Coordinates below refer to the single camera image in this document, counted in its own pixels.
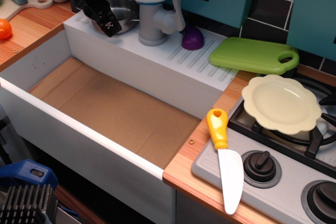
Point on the grey toy faucet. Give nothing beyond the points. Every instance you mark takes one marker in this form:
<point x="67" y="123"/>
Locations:
<point x="156" y="22"/>

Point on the teal cabinet right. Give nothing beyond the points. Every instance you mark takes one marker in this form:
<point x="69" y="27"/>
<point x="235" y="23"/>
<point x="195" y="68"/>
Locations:
<point x="312" y="27"/>

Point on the beige wooden cutting board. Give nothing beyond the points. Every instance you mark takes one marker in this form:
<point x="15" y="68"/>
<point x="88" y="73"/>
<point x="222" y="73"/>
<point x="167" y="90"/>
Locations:
<point x="9" y="8"/>

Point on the green plastic cutting board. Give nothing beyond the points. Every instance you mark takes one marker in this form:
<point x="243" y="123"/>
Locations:
<point x="256" y="56"/>

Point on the small stainless steel pot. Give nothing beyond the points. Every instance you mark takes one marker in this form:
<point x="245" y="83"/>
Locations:
<point x="126" y="12"/>

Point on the orange toy fruit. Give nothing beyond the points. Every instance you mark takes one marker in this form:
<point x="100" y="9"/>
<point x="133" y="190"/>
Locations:
<point x="5" y="29"/>

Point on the brown cardboard sheet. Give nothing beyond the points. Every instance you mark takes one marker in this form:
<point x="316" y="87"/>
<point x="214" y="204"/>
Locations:
<point x="143" y="124"/>

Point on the black stove knob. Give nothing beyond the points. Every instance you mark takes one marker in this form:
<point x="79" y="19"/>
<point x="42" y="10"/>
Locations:
<point x="261" y="169"/>
<point x="318" y="201"/>

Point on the cream scalloped plastic plate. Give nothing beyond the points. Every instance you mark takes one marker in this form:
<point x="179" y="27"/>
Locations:
<point x="281" y="104"/>

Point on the purple toy eggplant half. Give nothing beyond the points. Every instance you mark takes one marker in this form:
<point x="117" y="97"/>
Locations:
<point x="193" y="38"/>

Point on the black burner grate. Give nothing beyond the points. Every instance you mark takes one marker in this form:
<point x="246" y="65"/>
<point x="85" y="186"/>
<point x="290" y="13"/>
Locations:
<point x="315" y="148"/>

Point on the blue clamp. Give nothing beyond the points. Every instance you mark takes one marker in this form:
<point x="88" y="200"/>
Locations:
<point x="27" y="172"/>

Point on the white toy sink basin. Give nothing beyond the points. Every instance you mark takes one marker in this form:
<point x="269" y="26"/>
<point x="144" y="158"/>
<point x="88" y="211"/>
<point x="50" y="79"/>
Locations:
<point x="181" y="78"/>

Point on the yellow handled toy knife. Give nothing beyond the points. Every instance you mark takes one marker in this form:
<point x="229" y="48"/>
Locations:
<point x="230" y="162"/>

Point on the black finned heat sink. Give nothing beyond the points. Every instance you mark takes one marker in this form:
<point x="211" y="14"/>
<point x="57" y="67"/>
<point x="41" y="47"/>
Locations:
<point x="29" y="204"/>

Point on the grey toy stove top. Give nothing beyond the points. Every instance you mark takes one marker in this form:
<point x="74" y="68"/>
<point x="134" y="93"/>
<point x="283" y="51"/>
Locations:
<point x="289" y="178"/>

